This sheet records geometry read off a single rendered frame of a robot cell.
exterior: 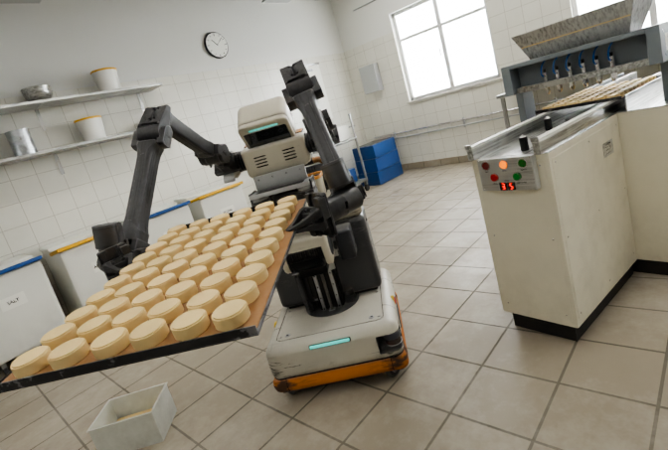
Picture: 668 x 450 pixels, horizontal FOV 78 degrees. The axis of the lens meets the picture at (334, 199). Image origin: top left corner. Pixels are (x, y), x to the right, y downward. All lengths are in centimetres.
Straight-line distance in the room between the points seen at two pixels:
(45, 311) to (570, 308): 356
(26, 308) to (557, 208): 361
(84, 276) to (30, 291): 37
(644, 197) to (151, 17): 481
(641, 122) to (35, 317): 408
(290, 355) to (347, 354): 25
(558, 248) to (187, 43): 462
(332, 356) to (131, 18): 429
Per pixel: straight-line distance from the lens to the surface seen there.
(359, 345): 191
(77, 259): 399
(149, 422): 226
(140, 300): 77
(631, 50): 242
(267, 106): 170
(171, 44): 538
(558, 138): 186
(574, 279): 196
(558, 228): 185
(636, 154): 241
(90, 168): 473
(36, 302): 397
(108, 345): 67
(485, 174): 187
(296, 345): 196
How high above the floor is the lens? 119
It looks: 11 degrees down
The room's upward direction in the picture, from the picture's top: 16 degrees counter-clockwise
